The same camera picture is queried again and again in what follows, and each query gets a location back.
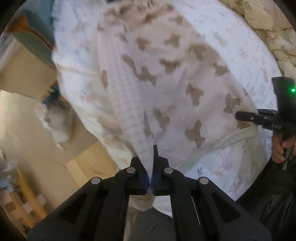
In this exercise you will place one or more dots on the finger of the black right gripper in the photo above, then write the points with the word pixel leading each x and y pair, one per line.
pixel 246 116

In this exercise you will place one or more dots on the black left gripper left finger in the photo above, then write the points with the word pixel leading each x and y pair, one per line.
pixel 138 179

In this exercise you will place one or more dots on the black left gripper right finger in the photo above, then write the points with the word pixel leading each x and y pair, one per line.
pixel 160 184

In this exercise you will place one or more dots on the pink bear print pants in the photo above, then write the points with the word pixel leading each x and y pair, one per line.
pixel 169 88

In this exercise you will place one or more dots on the person's right hand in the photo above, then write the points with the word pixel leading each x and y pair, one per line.
pixel 279 146

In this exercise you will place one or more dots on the cream crumpled quilt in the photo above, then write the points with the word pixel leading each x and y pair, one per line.
pixel 273 27

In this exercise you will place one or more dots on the teal bed side padding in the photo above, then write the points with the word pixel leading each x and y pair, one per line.
pixel 31 25

